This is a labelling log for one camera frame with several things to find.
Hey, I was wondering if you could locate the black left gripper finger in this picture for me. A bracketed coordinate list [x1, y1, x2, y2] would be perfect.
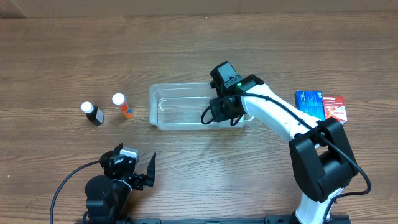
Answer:
[146, 153, 156, 187]
[112, 143, 124, 155]

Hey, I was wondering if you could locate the clear plastic container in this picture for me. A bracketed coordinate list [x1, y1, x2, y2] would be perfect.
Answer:
[148, 82, 254, 131]

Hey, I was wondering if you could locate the blue medicine box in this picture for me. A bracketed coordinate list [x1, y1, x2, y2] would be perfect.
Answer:
[294, 90, 325, 121]

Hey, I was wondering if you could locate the red medicine box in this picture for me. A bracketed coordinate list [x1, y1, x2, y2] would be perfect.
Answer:
[323, 96, 348, 124]

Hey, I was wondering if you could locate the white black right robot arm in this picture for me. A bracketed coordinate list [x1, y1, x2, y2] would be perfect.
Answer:
[208, 62, 358, 223]

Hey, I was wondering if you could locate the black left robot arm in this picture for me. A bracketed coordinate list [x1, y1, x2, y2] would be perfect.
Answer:
[85, 144, 156, 224]

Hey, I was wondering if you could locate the dark brown medicine bottle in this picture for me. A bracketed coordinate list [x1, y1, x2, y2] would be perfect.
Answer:
[81, 101, 104, 126]

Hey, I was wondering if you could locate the orange tablet tube white cap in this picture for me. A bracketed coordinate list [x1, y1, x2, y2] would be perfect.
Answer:
[112, 93, 134, 119]

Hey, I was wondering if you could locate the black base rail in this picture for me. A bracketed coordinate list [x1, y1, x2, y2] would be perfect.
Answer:
[74, 214, 352, 224]

